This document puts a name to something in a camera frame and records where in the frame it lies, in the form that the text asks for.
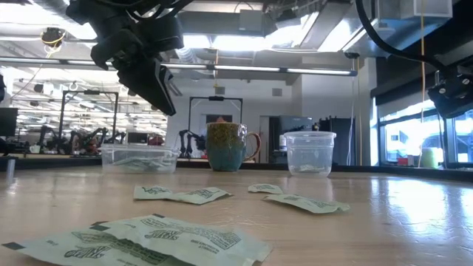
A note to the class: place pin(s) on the clear rectangular plastic container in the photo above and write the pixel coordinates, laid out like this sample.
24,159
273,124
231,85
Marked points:
114,155

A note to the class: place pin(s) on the background black robot arm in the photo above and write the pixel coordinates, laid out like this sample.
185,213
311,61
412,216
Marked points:
116,137
190,142
55,140

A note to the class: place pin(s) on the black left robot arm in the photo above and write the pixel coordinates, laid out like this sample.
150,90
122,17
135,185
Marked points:
103,14

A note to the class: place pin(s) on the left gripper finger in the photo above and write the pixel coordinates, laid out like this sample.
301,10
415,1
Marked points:
142,83
166,79

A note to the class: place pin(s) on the black frame rig with camera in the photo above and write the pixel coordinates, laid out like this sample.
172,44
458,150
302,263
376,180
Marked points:
216,98

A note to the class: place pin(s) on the tall black cabinet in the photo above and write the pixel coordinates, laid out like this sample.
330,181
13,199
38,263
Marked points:
341,140
274,140

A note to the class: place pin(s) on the silver metal post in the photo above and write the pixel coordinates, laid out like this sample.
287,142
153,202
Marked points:
10,170

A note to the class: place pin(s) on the green glazed ceramic mug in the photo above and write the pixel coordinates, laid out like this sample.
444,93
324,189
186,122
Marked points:
225,147

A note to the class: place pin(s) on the yellow-green container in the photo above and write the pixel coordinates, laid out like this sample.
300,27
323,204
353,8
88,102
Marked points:
429,159

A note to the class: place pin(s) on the small dark monitor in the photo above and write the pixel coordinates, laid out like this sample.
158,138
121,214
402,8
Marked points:
137,137

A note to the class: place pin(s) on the white ceiling box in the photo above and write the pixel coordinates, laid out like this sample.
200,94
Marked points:
432,8

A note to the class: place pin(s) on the grey ceiling box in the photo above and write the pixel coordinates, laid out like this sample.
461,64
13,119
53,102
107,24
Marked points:
251,20

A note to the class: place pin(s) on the grey cabinet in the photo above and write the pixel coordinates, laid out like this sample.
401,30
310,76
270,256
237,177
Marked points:
295,123

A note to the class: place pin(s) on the person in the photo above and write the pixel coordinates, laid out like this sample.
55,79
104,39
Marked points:
220,119

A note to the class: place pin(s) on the grey wall vent grille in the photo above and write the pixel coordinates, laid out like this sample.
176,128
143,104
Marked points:
220,90
277,92

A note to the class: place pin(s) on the clear round plastic cup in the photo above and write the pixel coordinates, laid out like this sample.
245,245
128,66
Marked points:
310,147

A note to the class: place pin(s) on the black computer monitor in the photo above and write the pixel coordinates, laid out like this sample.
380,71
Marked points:
8,122

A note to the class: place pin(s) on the dark green bordered sweetener packet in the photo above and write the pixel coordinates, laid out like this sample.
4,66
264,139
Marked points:
310,167
310,172

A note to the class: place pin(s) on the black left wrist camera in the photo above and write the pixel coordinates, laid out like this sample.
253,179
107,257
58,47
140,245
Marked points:
166,35

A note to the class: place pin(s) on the red box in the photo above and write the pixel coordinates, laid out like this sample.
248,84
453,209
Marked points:
156,140

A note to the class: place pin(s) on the red container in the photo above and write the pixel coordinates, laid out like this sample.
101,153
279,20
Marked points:
403,161

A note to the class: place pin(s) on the white wipes canister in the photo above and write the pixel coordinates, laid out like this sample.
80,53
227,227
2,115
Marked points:
282,143

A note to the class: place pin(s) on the white cup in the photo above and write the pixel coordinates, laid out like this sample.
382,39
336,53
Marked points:
35,149

